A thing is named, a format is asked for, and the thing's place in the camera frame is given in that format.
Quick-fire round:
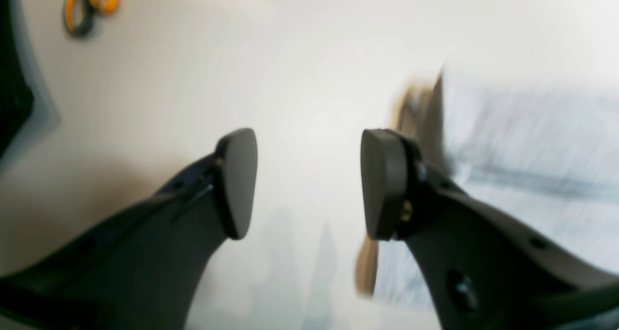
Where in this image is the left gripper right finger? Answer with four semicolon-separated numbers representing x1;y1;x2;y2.
360;129;619;330

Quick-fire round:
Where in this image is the grey T-shirt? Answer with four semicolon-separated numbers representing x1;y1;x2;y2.
355;66;619;311

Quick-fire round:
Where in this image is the orange object at edge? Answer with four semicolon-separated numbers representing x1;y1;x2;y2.
61;0;120;38

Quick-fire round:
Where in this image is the black tablet screen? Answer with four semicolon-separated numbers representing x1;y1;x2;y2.
0;0;34;155

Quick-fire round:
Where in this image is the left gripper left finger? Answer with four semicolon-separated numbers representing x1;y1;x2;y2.
0;128;257;330

